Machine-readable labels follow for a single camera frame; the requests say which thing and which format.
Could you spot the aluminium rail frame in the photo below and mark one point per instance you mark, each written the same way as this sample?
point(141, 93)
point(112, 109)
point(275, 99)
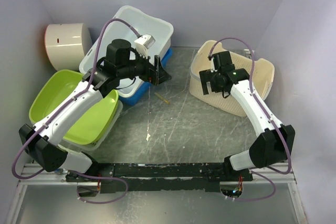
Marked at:
point(270, 197)

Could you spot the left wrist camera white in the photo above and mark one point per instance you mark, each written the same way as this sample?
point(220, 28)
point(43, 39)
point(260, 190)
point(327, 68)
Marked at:
point(143, 44)

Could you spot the blue plastic tray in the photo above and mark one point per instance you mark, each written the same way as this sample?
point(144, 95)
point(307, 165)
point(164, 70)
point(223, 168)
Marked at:
point(130, 93)

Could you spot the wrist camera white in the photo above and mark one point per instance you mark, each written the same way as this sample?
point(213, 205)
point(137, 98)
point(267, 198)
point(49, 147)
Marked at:
point(210, 61)
point(143, 44)

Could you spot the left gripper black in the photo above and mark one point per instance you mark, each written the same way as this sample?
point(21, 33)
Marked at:
point(154, 74)

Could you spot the small yellow stick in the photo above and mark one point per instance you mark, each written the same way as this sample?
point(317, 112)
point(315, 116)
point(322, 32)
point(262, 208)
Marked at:
point(162, 98)

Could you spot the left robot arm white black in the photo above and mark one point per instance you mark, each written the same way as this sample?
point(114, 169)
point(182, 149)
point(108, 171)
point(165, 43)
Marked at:
point(122, 61)

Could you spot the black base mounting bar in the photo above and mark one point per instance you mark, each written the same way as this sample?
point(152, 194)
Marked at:
point(157, 177)

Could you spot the white cylindrical container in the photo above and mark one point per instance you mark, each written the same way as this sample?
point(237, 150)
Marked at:
point(67, 44)

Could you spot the green plastic basin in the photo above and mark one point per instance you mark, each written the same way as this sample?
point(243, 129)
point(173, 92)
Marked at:
point(91, 126)

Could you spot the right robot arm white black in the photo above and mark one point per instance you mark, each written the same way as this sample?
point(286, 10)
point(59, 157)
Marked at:
point(274, 139)

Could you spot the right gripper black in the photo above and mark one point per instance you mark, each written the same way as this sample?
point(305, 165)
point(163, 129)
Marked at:
point(206, 75)

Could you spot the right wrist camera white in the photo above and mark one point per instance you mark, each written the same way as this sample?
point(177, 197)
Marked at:
point(210, 61)

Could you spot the white plastic tub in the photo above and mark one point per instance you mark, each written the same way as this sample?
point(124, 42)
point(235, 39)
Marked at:
point(144, 24)

